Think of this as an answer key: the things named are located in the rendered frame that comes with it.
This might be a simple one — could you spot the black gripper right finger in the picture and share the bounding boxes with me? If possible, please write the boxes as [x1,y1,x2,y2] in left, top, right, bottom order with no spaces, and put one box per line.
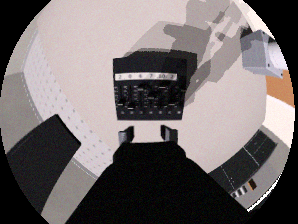
[160,125,178,144]

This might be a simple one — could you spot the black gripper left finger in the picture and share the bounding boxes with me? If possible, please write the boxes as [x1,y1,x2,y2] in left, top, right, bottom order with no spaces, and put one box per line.
[118,126,134,146]

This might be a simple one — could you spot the black lighting desk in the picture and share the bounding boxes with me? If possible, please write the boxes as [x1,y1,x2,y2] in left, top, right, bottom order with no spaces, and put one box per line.
[113,56,187,121]

